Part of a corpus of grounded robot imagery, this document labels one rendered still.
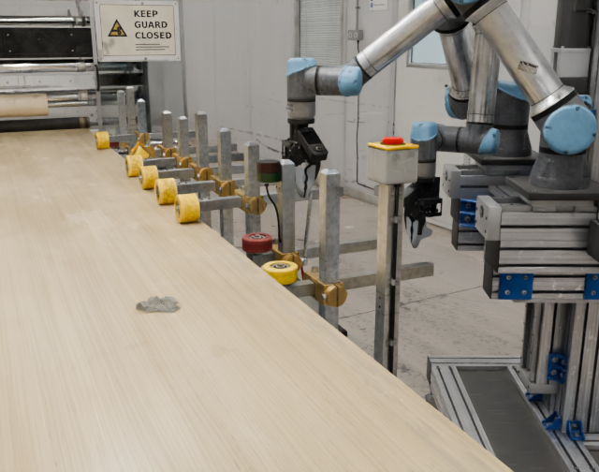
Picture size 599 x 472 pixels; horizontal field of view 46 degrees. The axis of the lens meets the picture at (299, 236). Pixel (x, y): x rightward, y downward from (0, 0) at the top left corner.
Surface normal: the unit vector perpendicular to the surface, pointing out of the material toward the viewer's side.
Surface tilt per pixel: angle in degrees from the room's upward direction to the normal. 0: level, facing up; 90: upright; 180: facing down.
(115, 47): 90
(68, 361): 0
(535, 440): 0
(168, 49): 90
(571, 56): 90
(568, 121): 96
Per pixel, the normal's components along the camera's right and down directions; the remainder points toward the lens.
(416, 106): -0.87, 0.14
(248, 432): 0.00, -0.96
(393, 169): 0.41, 0.25
